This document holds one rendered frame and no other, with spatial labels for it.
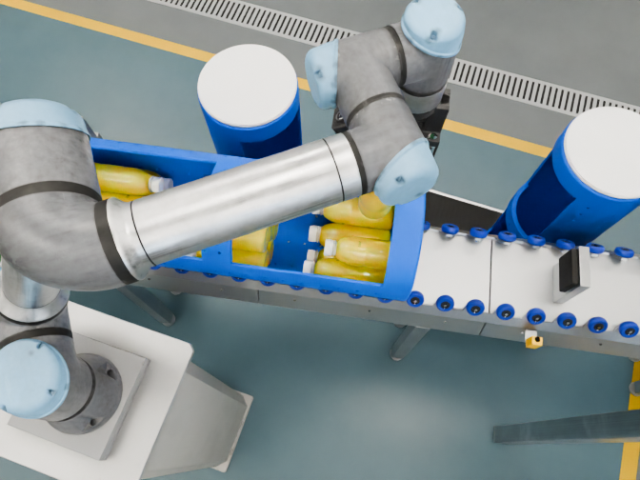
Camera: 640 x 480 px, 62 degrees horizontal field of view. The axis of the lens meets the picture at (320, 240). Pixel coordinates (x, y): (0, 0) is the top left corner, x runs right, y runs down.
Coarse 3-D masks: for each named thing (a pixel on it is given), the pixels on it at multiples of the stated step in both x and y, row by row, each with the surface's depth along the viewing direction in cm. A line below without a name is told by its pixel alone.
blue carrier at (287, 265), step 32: (96, 160) 140; (128, 160) 138; (160, 160) 136; (192, 160) 121; (224, 160) 121; (288, 224) 141; (320, 224) 141; (416, 224) 112; (224, 256) 118; (288, 256) 138; (416, 256) 112; (320, 288) 123; (352, 288) 120; (384, 288) 118
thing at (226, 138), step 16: (288, 112) 148; (224, 128) 147; (240, 128) 145; (256, 128) 146; (272, 128) 148; (288, 128) 188; (224, 144) 156; (240, 144) 152; (256, 144) 203; (272, 144) 204; (288, 144) 199
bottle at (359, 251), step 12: (348, 240) 121; (360, 240) 121; (372, 240) 121; (384, 240) 122; (336, 252) 122; (348, 252) 120; (360, 252) 120; (372, 252) 120; (384, 252) 120; (348, 264) 122; (360, 264) 121; (372, 264) 121; (384, 264) 120
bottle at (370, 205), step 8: (360, 200) 108; (368, 200) 104; (376, 200) 103; (360, 208) 110; (368, 208) 107; (376, 208) 106; (384, 208) 106; (368, 216) 110; (376, 216) 110; (384, 216) 111
